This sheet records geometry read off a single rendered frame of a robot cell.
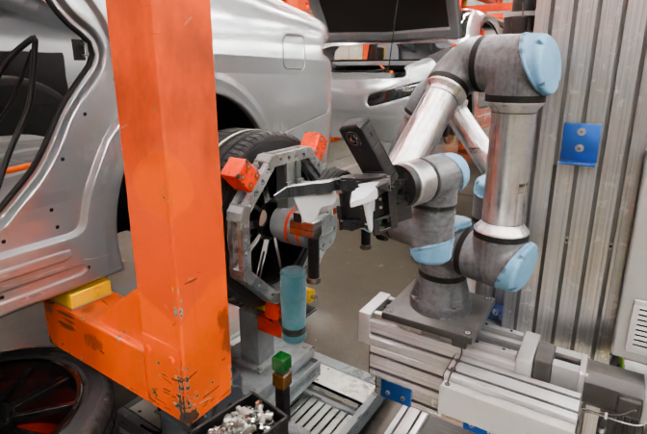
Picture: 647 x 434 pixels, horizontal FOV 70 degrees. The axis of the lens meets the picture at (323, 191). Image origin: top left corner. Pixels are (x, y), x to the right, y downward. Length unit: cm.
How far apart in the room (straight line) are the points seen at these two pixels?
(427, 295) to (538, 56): 58
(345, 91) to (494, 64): 319
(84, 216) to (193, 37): 73
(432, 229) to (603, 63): 56
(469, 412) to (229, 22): 153
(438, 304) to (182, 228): 62
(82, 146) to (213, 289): 63
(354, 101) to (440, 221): 332
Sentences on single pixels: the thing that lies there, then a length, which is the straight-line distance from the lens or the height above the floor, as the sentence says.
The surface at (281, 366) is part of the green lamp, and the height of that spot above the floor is 65.
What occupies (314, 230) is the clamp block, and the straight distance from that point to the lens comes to 140.
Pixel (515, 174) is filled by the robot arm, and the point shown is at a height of 119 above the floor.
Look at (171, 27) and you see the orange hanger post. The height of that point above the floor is 148.
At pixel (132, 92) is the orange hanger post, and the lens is 112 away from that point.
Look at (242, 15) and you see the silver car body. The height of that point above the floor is 160.
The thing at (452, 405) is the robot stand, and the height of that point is 69.
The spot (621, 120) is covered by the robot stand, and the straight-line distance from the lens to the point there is 119.
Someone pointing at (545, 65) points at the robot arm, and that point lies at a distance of 99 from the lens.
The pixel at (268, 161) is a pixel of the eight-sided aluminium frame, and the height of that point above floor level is 110.
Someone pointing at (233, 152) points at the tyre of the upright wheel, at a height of 113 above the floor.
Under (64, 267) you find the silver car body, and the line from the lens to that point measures 160.
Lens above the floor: 140
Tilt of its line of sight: 15 degrees down
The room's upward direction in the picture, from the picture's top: straight up
